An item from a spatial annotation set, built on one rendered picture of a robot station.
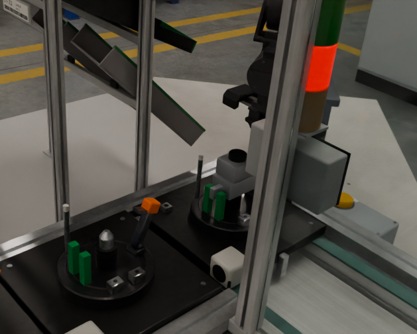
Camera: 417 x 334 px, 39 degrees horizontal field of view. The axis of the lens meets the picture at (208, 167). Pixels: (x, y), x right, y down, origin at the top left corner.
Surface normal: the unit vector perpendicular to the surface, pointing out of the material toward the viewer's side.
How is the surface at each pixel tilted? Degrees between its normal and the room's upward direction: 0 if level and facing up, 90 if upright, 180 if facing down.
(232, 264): 0
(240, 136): 0
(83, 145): 0
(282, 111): 90
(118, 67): 90
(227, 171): 90
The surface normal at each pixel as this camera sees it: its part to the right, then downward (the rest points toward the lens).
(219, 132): 0.08, -0.86
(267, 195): -0.73, 0.29
